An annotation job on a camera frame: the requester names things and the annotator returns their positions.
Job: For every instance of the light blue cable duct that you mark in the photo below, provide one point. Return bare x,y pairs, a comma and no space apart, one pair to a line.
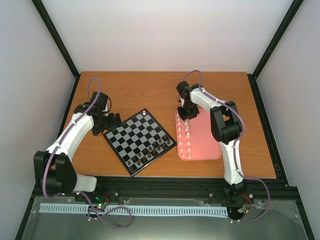
137,210

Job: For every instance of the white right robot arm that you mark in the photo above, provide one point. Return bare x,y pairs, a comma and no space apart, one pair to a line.
226,128

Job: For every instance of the black aluminium frame post right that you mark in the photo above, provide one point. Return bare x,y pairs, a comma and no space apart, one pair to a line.
279,33

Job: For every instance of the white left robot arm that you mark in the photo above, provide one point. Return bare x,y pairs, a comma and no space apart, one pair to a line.
53,168

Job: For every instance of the pink plastic tray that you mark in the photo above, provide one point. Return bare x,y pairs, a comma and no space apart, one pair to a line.
202,143

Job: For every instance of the black aluminium frame post left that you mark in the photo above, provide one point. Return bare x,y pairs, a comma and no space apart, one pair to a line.
44,15

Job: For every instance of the black aluminium frame post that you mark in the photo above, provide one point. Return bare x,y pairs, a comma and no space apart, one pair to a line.
44,15
279,33

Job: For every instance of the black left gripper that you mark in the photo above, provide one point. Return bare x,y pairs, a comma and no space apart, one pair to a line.
96,130

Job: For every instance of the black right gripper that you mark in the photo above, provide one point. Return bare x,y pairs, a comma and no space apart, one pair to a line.
184,116

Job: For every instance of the black and silver chessboard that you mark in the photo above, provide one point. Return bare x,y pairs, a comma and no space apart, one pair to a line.
137,136

